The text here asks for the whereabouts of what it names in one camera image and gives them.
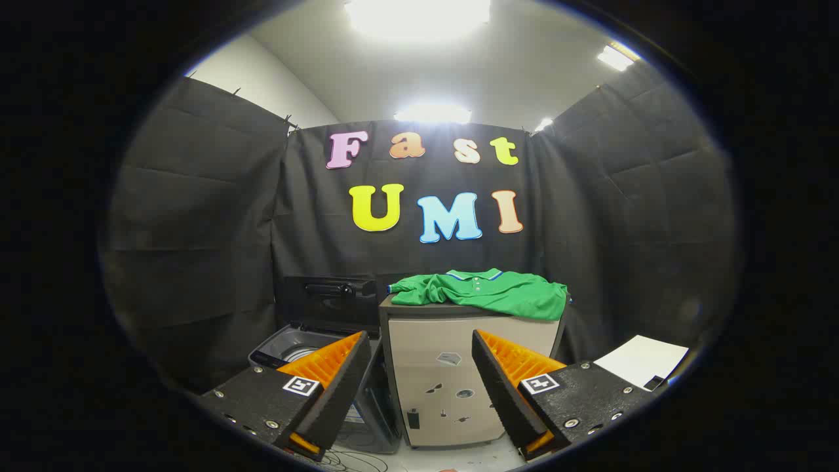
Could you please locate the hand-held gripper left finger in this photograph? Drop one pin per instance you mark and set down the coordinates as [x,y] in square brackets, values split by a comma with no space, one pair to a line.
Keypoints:
[344,383]

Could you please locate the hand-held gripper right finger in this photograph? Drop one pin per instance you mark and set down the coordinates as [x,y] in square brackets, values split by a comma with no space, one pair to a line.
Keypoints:
[501,387]

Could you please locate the grey washing machine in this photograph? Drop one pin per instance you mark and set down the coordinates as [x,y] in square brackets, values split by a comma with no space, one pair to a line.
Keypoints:
[377,419]

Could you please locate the green polo shirt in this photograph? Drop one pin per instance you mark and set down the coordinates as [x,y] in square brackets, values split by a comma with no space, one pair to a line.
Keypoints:
[498,295]

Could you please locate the black backdrop cloth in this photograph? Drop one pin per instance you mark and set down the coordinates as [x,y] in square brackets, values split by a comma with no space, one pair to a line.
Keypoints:
[196,229]

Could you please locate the small ceiling light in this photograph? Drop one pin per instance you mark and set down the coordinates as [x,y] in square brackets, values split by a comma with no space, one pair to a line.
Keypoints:
[544,124]

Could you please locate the large ceiling light panel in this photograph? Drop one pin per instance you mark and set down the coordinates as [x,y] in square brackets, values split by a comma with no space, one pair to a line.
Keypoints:
[419,16]

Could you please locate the beige cabinet with dark frame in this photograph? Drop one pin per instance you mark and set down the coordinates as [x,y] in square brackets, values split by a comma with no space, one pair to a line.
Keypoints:
[426,341]

